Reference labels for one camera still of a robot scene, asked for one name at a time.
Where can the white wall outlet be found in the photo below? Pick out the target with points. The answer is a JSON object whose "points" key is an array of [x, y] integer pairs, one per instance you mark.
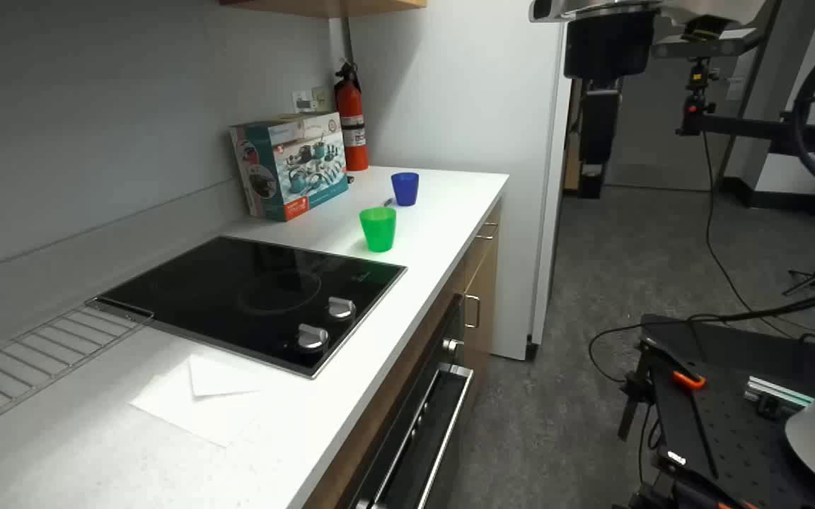
{"points": [[313, 99]]}

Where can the black perforated cart table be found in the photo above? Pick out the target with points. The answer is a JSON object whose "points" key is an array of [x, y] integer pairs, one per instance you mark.
{"points": [[738, 415]]}

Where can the large red fire extinguisher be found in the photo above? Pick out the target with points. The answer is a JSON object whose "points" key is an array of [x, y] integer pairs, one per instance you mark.
{"points": [[354, 123]]}

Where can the silver stove knob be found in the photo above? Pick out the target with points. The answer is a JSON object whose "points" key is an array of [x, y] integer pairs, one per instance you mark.
{"points": [[313, 337], [340, 307]]}

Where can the orange black clamp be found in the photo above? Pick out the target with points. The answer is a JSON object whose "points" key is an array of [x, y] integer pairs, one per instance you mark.
{"points": [[690, 381]]}

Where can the colourful cardboard toy box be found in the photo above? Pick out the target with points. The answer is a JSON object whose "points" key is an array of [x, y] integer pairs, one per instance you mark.
{"points": [[296, 166]]}

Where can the large white paper sheet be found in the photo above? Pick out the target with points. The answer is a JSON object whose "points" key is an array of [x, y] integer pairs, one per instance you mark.
{"points": [[190, 415]]}

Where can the teal white strip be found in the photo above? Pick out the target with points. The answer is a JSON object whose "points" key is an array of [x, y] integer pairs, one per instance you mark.
{"points": [[777, 391]]}

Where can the white refrigerator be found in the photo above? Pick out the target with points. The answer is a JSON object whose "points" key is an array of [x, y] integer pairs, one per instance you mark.
{"points": [[465, 143]]}

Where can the wooden door panel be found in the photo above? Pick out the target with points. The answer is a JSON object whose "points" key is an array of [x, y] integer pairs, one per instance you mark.
{"points": [[574, 152]]}

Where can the blue plastic cup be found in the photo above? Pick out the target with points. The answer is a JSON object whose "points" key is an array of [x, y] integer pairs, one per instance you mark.
{"points": [[405, 187]]}

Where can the green plastic cup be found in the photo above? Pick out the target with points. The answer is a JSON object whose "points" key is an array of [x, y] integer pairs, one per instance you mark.
{"points": [[378, 231]]}

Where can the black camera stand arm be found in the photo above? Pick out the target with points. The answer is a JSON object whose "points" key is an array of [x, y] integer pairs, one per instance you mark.
{"points": [[749, 129]]}

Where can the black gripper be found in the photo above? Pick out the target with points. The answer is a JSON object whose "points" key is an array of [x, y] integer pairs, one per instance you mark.
{"points": [[609, 47]]}

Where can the black oven door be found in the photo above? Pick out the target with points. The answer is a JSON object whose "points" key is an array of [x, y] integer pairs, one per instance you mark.
{"points": [[418, 433]]}

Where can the grey stereo camera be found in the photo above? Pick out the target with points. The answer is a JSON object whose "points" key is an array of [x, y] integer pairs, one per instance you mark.
{"points": [[715, 44]]}

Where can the black glass stove top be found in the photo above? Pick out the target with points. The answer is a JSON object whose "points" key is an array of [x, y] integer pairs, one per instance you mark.
{"points": [[238, 293]]}

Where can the small white paper sheet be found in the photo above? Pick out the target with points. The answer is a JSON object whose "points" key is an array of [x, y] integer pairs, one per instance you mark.
{"points": [[226, 374]]}

